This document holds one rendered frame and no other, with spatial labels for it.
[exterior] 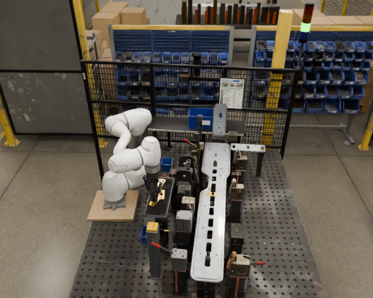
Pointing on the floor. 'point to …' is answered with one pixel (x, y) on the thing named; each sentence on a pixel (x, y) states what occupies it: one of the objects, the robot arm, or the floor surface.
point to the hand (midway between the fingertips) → (154, 196)
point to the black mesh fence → (183, 98)
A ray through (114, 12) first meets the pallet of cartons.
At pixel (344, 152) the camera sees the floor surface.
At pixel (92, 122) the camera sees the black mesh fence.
